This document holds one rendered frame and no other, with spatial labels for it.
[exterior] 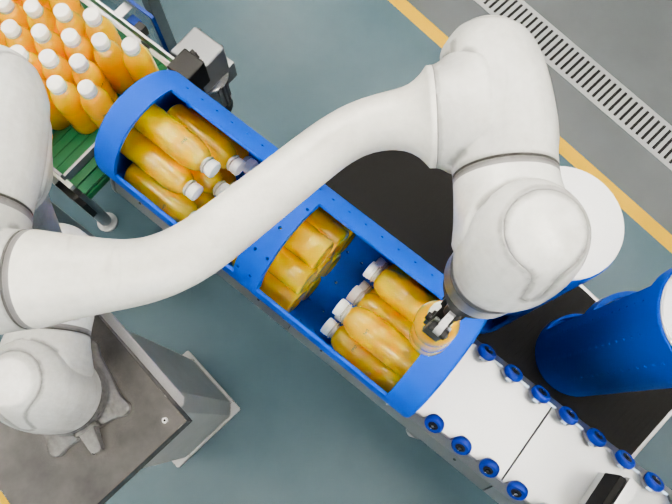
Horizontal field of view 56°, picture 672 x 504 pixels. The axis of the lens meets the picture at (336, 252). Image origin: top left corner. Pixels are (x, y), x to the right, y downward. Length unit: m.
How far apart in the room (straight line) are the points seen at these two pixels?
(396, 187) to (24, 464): 1.58
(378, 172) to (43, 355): 1.57
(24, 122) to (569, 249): 0.56
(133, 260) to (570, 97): 2.51
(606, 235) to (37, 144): 1.22
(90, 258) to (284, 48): 2.32
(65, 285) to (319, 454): 1.87
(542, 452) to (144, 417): 0.88
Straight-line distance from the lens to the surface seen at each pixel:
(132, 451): 1.43
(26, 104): 0.77
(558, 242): 0.53
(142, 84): 1.43
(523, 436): 1.56
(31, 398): 1.23
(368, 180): 2.45
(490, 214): 0.54
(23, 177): 0.74
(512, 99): 0.61
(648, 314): 1.64
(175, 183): 1.42
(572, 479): 1.60
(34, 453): 1.50
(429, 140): 0.62
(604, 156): 2.89
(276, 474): 2.44
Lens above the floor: 2.42
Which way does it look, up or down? 75 degrees down
